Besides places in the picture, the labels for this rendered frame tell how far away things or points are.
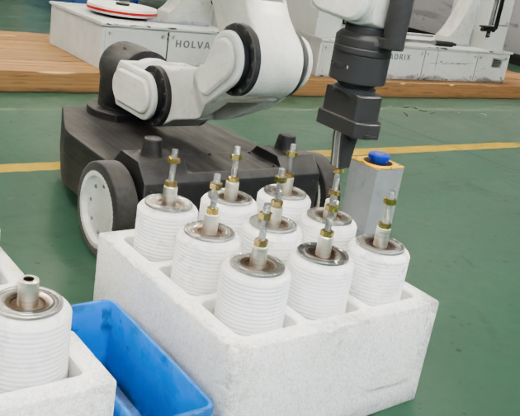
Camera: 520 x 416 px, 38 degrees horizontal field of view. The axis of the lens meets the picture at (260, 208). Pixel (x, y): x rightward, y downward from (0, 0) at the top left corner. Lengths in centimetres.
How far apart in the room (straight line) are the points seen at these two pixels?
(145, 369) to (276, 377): 19
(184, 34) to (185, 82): 160
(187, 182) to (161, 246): 40
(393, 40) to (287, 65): 41
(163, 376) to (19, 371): 26
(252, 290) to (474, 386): 54
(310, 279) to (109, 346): 33
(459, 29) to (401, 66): 65
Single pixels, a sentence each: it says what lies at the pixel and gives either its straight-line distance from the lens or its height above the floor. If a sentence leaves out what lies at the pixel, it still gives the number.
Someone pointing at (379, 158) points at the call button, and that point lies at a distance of 137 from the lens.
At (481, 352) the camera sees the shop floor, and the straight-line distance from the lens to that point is 150.
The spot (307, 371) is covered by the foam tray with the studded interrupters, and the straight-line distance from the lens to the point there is 105.
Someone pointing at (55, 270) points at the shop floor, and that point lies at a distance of 152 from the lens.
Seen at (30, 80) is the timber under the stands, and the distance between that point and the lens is 297.
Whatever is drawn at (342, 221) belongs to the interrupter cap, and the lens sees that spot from 122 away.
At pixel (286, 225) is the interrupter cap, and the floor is 25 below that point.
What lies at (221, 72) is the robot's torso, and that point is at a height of 41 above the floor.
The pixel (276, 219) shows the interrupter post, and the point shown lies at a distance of 115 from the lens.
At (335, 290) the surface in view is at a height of 22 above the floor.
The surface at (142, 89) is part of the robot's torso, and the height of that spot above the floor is 30.
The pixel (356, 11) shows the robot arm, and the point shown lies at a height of 58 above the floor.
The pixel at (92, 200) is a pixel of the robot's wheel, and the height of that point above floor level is 10.
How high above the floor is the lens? 66
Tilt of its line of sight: 19 degrees down
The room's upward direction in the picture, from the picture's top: 9 degrees clockwise
